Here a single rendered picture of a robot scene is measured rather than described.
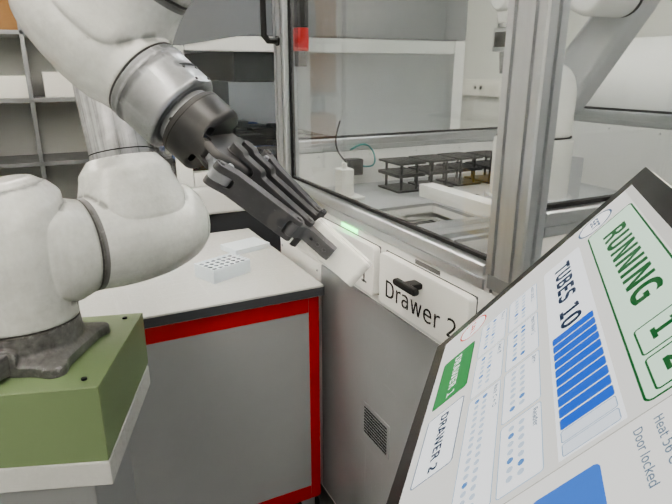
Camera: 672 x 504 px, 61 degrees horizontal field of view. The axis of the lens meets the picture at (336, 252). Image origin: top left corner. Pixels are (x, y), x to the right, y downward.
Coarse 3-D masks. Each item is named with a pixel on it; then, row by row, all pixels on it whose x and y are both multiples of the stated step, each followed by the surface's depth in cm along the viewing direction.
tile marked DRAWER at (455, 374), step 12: (468, 348) 59; (456, 360) 59; (468, 360) 56; (444, 372) 60; (456, 372) 56; (468, 372) 53; (444, 384) 56; (456, 384) 53; (444, 396) 54; (432, 408) 54
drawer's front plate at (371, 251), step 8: (344, 232) 133; (352, 240) 129; (360, 240) 127; (360, 248) 126; (368, 248) 123; (376, 248) 122; (368, 256) 123; (376, 256) 122; (376, 264) 122; (368, 272) 124; (376, 272) 123; (360, 280) 128; (368, 280) 125; (376, 280) 123; (368, 288) 125; (376, 288) 124
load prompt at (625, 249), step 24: (624, 216) 51; (600, 240) 51; (624, 240) 47; (648, 240) 43; (600, 264) 47; (624, 264) 43; (648, 264) 39; (624, 288) 40; (648, 288) 37; (624, 312) 37; (648, 312) 34; (624, 336) 34; (648, 336) 32; (648, 360) 30; (648, 384) 29
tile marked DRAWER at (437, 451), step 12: (456, 408) 48; (432, 420) 51; (444, 420) 49; (456, 420) 46; (432, 432) 49; (444, 432) 47; (456, 432) 44; (432, 444) 47; (444, 444) 45; (420, 456) 47; (432, 456) 45; (444, 456) 43; (420, 468) 45; (432, 468) 43; (420, 480) 43
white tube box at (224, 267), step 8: (224, 256) 158; (232, 256) 158; (240, 256) 157; (200, 264) 152; (208, 264) 151; (216, 264) 151; (224, 264) 151; (232, 264) 151; (240, 264) 153; (248, 264) 155; (200, 272) 150; (208, 272) 148; (216, 272) 147; (224, 272) 149; (232, 272) 151; (240, 272) 153; (248, 272) 156; (208, 280) 149; (216, 280) 148; (224, 280) 150
